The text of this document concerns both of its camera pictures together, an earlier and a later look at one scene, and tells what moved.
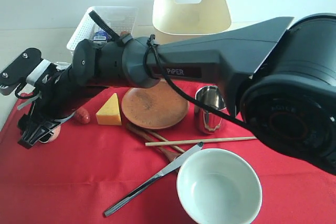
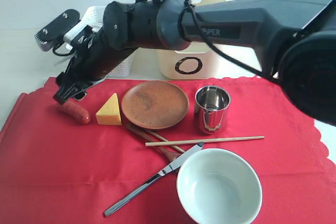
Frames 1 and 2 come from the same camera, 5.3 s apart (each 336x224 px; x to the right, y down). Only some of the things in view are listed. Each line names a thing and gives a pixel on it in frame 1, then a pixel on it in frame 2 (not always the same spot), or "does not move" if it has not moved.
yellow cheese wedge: x=108 y=114 does not move
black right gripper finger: x=52 y=125 → x=79 y=94
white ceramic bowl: x=219 y=186 does not move
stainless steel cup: x=207 y=121 does not move
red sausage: x=82 y=115 does not move
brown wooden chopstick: x=160 y=137 does not move
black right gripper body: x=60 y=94 → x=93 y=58
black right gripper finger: x=33 y=133 → x=63 y=94
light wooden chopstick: x=199 y=141 does not move
